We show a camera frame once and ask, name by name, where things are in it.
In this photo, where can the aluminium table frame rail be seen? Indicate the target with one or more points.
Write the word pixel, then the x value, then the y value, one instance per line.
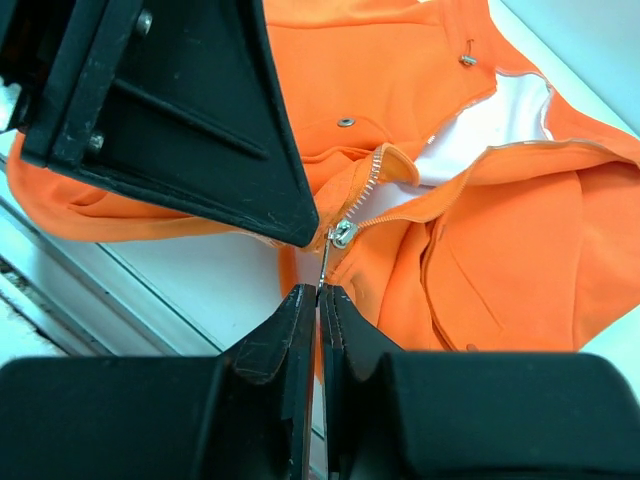
pixel 99 294

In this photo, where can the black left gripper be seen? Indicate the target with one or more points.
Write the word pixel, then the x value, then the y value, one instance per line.
pixel 32 34

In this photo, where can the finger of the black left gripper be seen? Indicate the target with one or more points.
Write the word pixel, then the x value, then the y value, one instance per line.
pixel 175 125

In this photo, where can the orange jacket with pink lining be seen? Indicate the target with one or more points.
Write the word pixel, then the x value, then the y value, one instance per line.
pixel 490 214

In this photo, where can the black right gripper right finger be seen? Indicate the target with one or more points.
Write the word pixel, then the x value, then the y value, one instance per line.
pixel 397 414

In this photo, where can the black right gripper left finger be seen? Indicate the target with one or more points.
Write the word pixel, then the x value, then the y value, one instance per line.
pixel 242 414

